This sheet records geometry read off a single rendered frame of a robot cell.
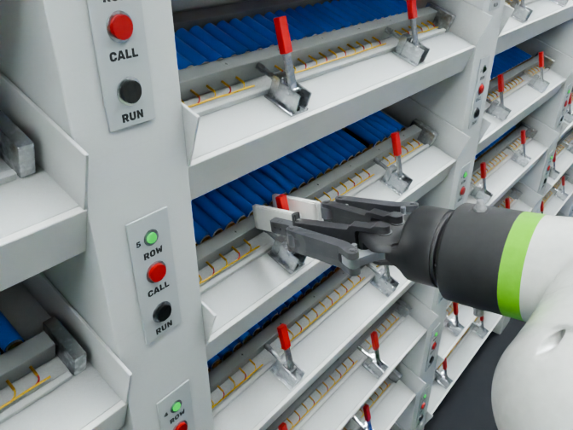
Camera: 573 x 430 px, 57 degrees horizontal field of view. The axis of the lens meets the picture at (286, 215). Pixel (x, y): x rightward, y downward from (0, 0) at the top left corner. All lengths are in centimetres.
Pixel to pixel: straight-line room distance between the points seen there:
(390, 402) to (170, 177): 95
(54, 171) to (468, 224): 33
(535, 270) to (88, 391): 39
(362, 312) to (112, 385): 49
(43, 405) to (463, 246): 38
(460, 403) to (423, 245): 131
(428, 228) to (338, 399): 58
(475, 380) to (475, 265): 140
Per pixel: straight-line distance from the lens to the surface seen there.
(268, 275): 63
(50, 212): 40
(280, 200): 61
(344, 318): 88
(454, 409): 175
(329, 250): 52
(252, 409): 75
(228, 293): 60
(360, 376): 106
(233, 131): 50
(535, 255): 45
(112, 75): 39
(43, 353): 53
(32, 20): 38
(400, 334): 116
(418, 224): 50
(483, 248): 46
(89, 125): 39
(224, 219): 65
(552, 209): 223
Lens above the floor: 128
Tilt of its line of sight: 29 degrees down
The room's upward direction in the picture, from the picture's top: straight up
